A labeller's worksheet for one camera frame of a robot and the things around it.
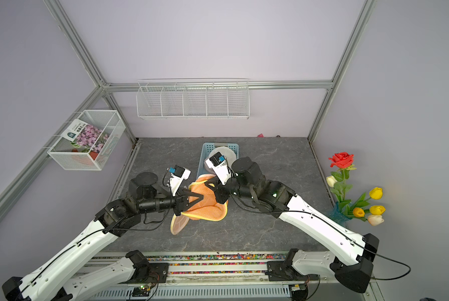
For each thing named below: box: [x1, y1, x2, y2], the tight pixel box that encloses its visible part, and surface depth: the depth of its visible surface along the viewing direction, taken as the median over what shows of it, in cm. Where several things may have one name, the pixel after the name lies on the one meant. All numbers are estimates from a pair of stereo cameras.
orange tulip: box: [353, 207, 365, 218], surface depth 59 cm
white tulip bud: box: [326, 175, 339, 188], surface depth 70 cm
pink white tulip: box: [367, 214, 385, 227], surface depth 60 cm
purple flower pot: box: [70, 123, 111, 160], surface depth 76 cm
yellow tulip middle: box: [369, 205, 386, 216], surface depth 60 cm
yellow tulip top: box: [368, 186, 384, 201], surface depth 65 cm
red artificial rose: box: [328, 151, 355, 169], surface depth 64 cm
